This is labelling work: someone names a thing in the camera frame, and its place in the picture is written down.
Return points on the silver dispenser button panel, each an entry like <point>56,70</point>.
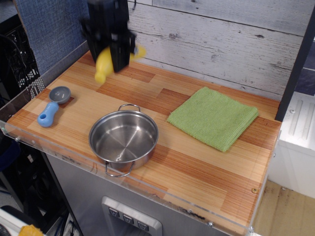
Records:
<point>123,220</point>

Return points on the blue fabric partition panel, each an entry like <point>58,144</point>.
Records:
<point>54,31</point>

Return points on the clear acrylic table guard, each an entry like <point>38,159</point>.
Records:
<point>184,174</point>

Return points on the yellow plastic toy banana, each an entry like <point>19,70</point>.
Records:
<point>104,65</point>

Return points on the white metal side unit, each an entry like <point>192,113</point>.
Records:
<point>293,164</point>

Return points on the black plastic crate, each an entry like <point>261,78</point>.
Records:
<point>18,68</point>

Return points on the blue grey ice cream scoop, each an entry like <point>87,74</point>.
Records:
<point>57,96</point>

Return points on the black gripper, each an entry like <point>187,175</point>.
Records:
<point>107,25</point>

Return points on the yellow object bottom left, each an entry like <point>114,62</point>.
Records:
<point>30,230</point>

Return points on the dark right frame post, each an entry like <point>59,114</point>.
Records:
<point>297,68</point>

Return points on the stainless steel pot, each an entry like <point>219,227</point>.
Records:
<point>124,140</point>

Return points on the green folded cloth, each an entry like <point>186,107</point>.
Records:
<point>213,118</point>

